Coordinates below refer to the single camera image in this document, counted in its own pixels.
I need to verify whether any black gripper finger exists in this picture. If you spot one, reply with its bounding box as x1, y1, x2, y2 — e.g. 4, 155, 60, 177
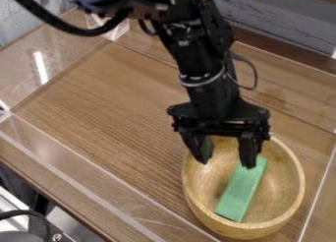
180, 130, 213, 164
237, 132, 264, 169

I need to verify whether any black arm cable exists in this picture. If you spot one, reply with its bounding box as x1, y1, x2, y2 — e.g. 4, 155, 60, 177
1, 0, 132, 37

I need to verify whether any brown wooden bowl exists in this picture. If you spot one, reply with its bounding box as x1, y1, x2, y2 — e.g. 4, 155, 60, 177
181, 137, 305, 240

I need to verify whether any green rectangular block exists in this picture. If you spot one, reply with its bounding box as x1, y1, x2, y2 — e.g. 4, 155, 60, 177
213, 156, 268, 222

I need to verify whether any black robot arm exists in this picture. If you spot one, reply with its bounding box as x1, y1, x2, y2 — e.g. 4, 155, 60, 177
69, 0, 270, 168

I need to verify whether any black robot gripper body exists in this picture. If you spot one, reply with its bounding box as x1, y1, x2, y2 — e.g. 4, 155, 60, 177
166, 73, 270, 142

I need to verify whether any clear acrylic corner bracket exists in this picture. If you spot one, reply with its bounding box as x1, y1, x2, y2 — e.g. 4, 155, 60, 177
84, 13, 130, 42

